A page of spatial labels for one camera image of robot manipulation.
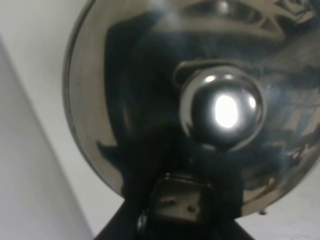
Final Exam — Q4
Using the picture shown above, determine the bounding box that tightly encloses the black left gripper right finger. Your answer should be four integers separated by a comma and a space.
207, 189, 253, 240

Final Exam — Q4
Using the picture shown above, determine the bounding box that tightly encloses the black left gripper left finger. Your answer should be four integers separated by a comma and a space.
94, 200, 155, 240

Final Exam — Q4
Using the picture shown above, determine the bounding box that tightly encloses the stainless steel teapot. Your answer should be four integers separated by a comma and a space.
63, 0, 320, 216

